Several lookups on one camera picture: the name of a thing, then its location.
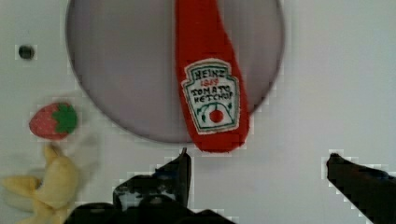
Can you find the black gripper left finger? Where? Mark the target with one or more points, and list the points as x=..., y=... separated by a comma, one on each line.
x=172, y=180

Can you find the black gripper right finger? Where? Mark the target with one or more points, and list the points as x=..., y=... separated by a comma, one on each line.
x=370, y=190

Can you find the red plush ketchup bottle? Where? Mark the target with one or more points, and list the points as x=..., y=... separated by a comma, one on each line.
x=211, y=87

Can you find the yellow plush banana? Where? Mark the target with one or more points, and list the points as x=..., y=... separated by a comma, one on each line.
x=48, y=198

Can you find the red plush strawberry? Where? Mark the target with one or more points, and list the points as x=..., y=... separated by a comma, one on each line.
x=54, y=121

